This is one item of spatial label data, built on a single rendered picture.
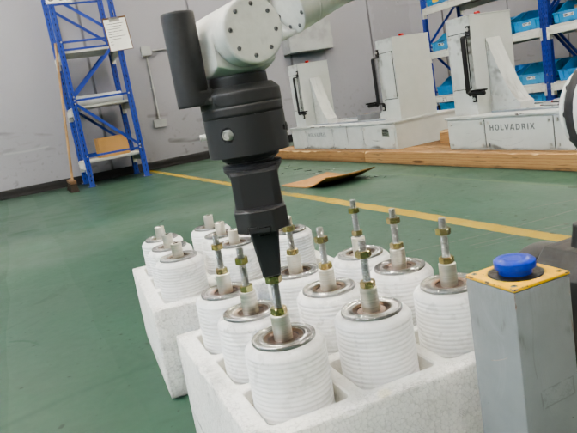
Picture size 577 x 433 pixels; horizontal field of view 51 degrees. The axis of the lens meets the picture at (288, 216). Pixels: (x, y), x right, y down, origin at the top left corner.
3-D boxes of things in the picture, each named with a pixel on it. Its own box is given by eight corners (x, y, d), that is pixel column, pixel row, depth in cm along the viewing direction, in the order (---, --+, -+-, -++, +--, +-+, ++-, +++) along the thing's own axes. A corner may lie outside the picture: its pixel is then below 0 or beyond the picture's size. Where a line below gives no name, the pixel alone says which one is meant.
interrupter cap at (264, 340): (299, 321, 75) (298, 316, 75) (327, 340, 68) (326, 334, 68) (243, 339, 72) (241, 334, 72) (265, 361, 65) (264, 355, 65)
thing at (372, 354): (417, 469, 71) (397, 326, 68) (343, 458, 76) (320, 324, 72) (437, 425, 80) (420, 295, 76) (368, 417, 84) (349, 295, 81)
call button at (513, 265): (516, 268, 63) (514, 249, 62) (546, 276, 59) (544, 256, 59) (486, 278, 61) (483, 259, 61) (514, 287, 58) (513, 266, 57)
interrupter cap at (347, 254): (351, 248, 105) (351, 245, 105) (391, 248, 101) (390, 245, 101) (329, 262, 99) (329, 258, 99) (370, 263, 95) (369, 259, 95)
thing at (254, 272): (264, 314, 133) (250, 234, 130) (279, 326, 124) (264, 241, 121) (223, 326, 130) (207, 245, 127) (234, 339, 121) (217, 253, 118)
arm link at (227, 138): (308, 225, 62) (288, 107, 59) (215, 242, 61) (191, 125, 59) (297, 205, 74) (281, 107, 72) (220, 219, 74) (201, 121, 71)
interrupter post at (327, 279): (319, 294, 84) (316, 271, 84) (321, 288, 87) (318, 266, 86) (337, 292, 84) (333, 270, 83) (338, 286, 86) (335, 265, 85)
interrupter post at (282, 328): (288, 333, 72) (284, 307, 71) (297, 339, 70) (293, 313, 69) (270, 339, 71) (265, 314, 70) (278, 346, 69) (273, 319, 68)
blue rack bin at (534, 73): (550, 79, 656) (549, 59, 652) (580, 76, 622) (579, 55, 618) (516, 86, 637) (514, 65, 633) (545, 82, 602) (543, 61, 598)
